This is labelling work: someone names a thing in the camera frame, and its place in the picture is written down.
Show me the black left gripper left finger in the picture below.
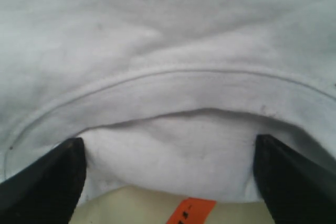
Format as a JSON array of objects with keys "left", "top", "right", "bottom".
[{"left": 1, "top": 138, "right": 87, "bottom": 224}]

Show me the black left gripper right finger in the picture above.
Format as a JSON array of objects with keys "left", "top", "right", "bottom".
[{"left": 253, "top": 135, "right": 335, "bottom": 224}]

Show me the white t-shirt red lettering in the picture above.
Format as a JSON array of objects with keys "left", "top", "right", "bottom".
[{"left": 1, "top": 0, "right": 335, "bottom": 202}]

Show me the orange tape marker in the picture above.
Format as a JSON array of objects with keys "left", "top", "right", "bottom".
[{"left": 166, "top": 198, "right": 217, "bottom": 224}]

